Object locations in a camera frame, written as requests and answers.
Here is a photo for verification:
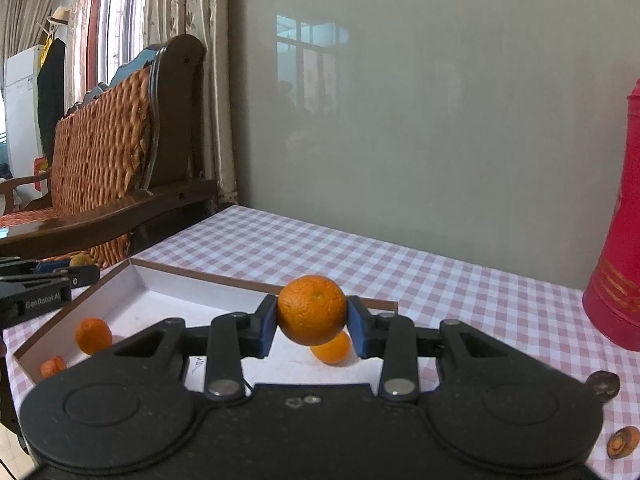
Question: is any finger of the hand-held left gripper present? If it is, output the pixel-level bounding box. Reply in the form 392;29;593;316
30;266;101;291
0;257;70;276

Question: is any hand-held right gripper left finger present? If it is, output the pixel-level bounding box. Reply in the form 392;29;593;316
114;294;278;403

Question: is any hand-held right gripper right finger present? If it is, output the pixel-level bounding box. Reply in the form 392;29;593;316
346;295;507;403

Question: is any orange mandarin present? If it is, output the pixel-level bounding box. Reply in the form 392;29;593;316
75;317;113;356
310;331;352;366
276;275;347;347

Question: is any orange brown fruit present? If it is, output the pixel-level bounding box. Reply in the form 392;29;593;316
40;356;67;380
606;426;640;460

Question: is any brown cardboard box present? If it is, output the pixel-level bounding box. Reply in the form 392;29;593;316
12;256;399;386

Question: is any dark purple mangosteen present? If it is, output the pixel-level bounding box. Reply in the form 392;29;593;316
586;371;621;403

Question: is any wooden sofa with orange cushion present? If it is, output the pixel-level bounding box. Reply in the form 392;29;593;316
0;35;218;268

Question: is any white refrigerator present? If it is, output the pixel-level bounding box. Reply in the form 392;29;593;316
4;45;48;181

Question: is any dark hanging jacket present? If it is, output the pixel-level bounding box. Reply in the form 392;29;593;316
36;37;67;166

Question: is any teal cloth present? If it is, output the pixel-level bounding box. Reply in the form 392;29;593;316
65;47;161;116

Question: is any beige embroidered curtain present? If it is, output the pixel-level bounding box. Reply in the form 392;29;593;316
145;0;238;206

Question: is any pink sheer curtain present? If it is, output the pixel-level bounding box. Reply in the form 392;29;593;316
67;0;103;106

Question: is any window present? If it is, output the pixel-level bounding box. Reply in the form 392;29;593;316
85;0;151;91

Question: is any plain beige curtain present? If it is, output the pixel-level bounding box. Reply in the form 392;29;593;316
0;0;73;86

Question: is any red thermos flask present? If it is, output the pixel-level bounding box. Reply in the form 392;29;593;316
582;77;640;352

